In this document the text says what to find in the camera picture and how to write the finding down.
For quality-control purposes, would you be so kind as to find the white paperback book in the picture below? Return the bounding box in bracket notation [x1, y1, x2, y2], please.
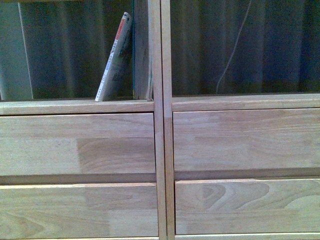
[95, 12, 133, 102]

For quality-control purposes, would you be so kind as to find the right wooden shelf unit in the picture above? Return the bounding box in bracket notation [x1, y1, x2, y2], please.
[160, 0, 320, 240]

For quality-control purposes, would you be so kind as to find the wooden shelf unit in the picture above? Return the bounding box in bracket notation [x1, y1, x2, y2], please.
[160, 0, 320, 240]
[0, 0, 167, 240]

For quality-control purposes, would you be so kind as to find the left wooden shelf unit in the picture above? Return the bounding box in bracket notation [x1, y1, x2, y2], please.
[0, 0, 167, 240]

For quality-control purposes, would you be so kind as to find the left upper wooden drawer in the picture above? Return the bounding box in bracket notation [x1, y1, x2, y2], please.
[0, 113, 155, 176]

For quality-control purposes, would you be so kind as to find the wooden drawer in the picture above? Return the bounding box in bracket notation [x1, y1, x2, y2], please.
[0, 183, 159, 240]
[173, 108, 320, 172]
[175, 178, 320, 235]
[0, 113, 155, 176]

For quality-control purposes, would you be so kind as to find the left lower wooden drawer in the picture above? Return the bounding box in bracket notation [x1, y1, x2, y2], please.
[0, 183, 159, 240]

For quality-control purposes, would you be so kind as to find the grey curtain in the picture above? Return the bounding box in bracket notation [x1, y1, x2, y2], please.
[0, 0, 320, 101]

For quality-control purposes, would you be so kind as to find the right upper wooden drawer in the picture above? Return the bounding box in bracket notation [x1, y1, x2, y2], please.
[173, 108, 320, 172]

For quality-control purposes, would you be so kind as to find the right lower wooden drawer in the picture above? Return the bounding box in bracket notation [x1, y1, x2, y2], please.
[175, 178, 320, 235]

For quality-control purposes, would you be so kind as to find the thin hanging cable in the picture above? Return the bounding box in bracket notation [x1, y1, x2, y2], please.
[215, 0, 252, 92]

